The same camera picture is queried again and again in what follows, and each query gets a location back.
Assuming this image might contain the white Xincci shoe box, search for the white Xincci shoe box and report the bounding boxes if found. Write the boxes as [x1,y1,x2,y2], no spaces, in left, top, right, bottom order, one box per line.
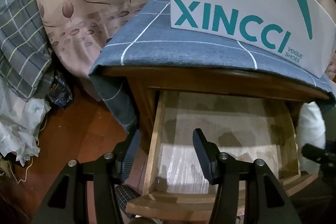
[170,0,335,77]

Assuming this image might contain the brown wooden nightstand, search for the brown wooden nightstand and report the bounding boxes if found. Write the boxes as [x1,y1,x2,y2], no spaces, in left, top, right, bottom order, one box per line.
[101,66,334,153]

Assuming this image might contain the wooden drawer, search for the wooden drawer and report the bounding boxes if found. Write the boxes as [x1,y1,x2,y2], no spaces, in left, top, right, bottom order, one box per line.
[126,91,318,222]

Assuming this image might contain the dark blue snack packet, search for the dark blue snack packet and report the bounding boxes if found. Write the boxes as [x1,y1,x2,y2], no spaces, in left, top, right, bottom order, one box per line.
[48,75,74,109]

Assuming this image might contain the white crumpled plastic bags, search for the white crumpled plastic bags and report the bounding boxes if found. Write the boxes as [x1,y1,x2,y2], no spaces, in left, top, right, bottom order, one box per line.
[0,80,51,165]

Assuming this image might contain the light grey underwear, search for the light grey underwear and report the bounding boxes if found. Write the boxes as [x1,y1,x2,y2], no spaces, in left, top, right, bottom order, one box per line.
[295,102,326,174]

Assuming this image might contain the blue checked cloth cover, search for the blue checked cloth cover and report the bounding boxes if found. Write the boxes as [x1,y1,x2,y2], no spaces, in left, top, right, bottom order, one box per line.
[89,0,335,132]

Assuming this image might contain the grey plaid fabric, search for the grey plaid fabric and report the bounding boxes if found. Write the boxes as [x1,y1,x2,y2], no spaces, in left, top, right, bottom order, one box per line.
[1,0,53,101]

